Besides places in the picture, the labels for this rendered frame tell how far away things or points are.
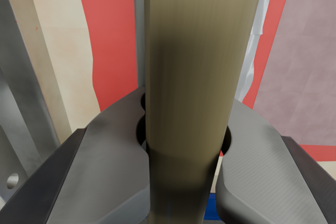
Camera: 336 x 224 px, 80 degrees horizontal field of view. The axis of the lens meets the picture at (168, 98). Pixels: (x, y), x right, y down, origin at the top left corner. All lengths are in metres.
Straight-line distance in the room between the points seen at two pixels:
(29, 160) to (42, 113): 1.94
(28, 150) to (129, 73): 1.91
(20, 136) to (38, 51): 1.79
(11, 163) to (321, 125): 0.45
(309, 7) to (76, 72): 0.28
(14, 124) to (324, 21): 1.94
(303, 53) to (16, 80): 0.34
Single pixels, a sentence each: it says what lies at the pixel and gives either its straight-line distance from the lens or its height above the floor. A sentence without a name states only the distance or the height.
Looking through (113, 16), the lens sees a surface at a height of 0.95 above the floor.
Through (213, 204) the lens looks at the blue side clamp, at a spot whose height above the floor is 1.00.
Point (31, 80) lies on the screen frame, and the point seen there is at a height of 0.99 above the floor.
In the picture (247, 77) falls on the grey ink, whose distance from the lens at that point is 0.28.
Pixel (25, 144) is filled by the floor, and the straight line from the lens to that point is 2.10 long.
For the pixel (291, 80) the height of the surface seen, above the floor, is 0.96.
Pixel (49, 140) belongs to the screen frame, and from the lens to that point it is 0.33.
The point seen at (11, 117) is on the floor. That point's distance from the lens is 1.94.
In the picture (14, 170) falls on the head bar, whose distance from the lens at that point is 0.38.
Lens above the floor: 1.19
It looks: 58 degrees down
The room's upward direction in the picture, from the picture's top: 178 degrees counter-clockwise
